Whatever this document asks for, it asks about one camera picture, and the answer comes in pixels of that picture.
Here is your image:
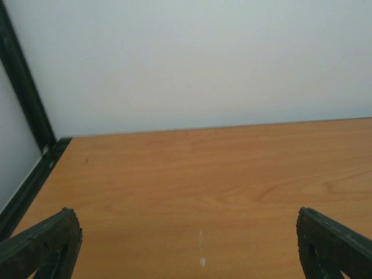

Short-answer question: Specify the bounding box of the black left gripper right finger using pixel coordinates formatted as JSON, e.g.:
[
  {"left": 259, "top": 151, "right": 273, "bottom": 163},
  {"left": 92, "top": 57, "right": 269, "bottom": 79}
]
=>
[{"left": 296, "top": 207, "right": 371, "bottom": 278}]

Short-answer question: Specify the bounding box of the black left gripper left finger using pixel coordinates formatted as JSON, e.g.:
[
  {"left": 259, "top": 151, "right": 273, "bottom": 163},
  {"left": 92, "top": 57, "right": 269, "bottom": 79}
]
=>
[{"left": 1, "top": 208, "right": 83, "bottom": 278}]

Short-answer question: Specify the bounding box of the black enclosure frame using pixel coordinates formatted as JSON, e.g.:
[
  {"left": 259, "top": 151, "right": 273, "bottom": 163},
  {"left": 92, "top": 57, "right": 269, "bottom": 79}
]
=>
[{"left": 0, "top": 0, "right": 73, "bottom": 242}]

